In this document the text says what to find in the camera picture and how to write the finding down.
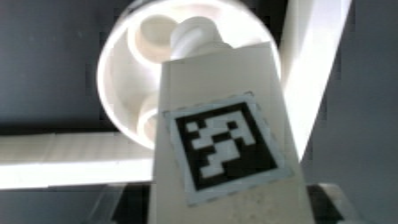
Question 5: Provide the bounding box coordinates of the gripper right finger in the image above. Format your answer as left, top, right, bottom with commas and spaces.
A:
307, 183, 368, 224

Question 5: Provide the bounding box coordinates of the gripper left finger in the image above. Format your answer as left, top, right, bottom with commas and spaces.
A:
82, 183, 149, 224

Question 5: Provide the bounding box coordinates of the white stool leg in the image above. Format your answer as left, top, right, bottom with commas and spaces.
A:
149, 17, 314, 224

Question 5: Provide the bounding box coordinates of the white round stool seat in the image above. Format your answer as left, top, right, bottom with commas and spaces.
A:
96, 0, 275, 149

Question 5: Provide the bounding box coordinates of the white front fence bar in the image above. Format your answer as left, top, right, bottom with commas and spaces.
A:
0, 132, 153, 190

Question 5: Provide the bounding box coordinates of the white fence bar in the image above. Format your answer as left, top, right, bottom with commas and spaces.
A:
0, 132, 153, 190
279, 0, 352, 157

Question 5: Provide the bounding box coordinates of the white right fence bar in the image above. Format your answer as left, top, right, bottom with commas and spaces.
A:
279, 0, 352, 157

